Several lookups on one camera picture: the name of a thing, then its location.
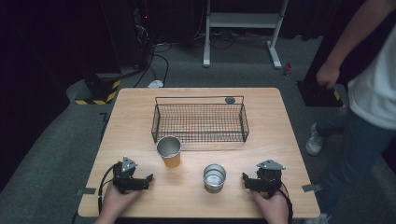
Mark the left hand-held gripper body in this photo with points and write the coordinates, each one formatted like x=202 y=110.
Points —
x=126 y=179

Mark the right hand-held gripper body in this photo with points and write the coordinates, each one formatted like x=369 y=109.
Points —
x=269 y=180

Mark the orange metal cup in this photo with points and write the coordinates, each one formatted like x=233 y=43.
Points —
x=170 y=158

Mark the dark silver metal cup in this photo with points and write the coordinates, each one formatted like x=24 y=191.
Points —
x=214 y=179

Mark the person's left hand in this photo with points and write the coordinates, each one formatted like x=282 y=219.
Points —
x=115 y=200

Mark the person's right hand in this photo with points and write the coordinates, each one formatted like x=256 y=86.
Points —
x=275 y=207

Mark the grey tape piece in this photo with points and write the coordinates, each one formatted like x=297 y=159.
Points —
x=311 y=188
x=86 y=191

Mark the dark round basket tag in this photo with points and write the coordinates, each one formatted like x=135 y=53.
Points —
x=230 y=100

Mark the black stand base striped edge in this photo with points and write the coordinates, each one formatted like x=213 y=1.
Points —
x=99 y=90
x=314 y=96

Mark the white power adapter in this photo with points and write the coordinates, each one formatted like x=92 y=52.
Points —
x=155 y=84

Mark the small red bottle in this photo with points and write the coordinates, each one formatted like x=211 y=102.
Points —
x=287 y=69

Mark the dark equipment rack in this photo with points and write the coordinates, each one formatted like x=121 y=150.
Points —
x=141 y=31

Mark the white metal stand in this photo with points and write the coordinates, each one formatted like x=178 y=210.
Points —
x=243 y=20

